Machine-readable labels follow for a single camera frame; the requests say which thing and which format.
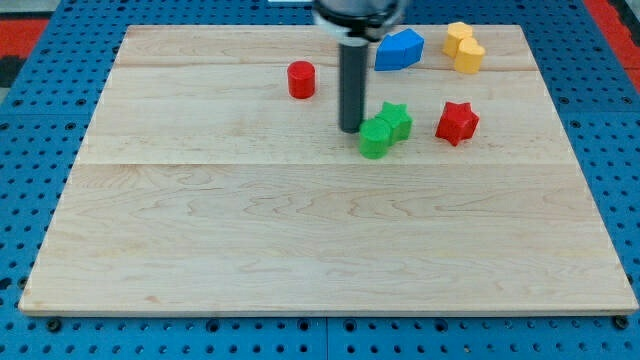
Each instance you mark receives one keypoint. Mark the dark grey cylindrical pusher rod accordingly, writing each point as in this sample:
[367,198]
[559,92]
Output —
[353,65]

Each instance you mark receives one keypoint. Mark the light wooden board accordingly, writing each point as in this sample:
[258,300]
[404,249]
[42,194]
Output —
[202,188]

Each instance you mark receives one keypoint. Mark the yellow hexagon block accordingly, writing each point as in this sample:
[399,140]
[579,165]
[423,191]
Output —
[455,33]

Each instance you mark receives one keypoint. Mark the green star block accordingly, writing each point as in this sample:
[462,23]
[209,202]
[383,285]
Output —
[398,119]

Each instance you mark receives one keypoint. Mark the green cylinder block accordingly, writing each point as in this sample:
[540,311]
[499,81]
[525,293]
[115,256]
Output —
[374,138]

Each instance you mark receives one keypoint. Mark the yellow heart block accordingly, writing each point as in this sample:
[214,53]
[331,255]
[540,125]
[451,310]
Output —
[469,56]

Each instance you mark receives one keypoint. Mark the red star block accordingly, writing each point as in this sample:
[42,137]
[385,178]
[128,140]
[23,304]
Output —
[457,123]

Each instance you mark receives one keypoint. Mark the red cylinder block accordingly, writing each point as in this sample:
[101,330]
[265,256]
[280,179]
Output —
[301,77]

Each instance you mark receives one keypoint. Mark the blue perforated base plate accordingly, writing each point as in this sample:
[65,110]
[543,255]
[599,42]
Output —
[46,112]

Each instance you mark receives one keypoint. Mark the blue pentagon block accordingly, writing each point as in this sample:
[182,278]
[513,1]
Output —
[400,50]

